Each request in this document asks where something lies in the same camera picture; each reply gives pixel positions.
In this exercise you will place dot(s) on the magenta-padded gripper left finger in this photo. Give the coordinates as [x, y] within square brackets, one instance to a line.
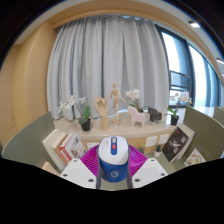
[78, 173]

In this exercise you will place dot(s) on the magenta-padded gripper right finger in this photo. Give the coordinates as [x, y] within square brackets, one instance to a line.
[148, 171]

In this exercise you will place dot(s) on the white and blue computer mouse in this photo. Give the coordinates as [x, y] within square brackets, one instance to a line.
[113, 166]

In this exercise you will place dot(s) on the small succulent in white pot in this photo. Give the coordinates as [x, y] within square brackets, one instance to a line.
[158, 153]
[141, 150]

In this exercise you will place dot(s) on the red-spined colourful cover book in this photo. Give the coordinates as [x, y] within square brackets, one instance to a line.
[75, 148]

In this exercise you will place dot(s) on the beige flat notebook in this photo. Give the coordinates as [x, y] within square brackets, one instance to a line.
[50, 168]

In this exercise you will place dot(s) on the white card with stickers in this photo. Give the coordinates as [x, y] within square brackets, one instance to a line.
[92, 145]

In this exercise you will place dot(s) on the tan cover book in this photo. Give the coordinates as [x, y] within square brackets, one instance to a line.
[61, 140]

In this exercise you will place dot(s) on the black cover book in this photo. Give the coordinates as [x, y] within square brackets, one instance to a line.
[175, 145]

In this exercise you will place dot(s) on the white hardcover book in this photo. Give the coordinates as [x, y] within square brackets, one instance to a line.
[51, 145]

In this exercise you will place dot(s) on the white orchid in black pot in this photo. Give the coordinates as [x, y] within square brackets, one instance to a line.
[133, 95]
[86, 124]
[174, 120]

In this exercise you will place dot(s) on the light wooden ledge shelf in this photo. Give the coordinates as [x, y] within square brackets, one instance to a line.
[120, 130]

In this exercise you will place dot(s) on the pink horse figurine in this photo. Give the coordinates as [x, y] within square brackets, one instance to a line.
[136, 117]

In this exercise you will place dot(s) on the dark horse figurine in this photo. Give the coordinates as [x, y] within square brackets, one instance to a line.
[155, 115]

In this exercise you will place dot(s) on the wooden hand model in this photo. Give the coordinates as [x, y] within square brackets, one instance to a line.
[102, 110]

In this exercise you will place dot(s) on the wooden artist mannequin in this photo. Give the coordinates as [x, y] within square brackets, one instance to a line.
[115, 98]

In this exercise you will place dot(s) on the dark framed window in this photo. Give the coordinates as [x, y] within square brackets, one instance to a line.
[180, 76]

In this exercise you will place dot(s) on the light grey curtain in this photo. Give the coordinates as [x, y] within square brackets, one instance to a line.
[106, 60]

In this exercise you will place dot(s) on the recessed ceiling light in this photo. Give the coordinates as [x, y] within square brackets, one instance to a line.
[220, 61]
[194, 24]

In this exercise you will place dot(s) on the white wall socket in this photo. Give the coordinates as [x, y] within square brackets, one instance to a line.
[151, 141]
[163, 138]

